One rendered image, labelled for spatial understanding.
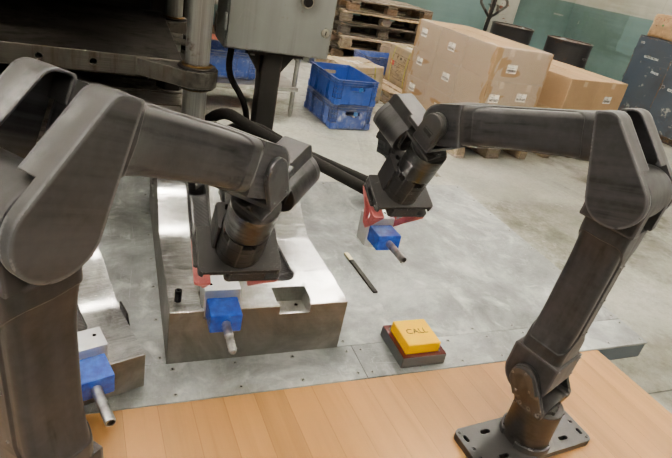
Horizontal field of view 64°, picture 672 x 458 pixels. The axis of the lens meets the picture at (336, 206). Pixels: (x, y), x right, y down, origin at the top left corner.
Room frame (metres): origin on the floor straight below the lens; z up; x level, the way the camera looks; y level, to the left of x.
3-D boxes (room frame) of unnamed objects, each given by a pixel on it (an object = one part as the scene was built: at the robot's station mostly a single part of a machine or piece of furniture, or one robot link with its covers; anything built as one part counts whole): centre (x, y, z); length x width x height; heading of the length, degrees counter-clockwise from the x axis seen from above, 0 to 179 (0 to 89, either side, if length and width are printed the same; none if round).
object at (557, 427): (0.56, -0.32, 0.84); 0.20 x 0.07 x 0.08; 119
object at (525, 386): (0.57, -0.32, 0.90); 0.09 x 0.06 x 0.06; 136
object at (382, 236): (0.81, -0.10, 0.94); 0.13 x 0.05 x 0.05; 25
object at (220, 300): (0.57, 0.12, 0.89); 0.13 x 0.05 x 0.05; 25
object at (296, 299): (0.66, 0.04, 0.87); 0.05 x 0.05 x 0.04; 25
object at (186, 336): (0.84, 0.18, 0.87); 0.50 x 0.26 x 0.14; 25
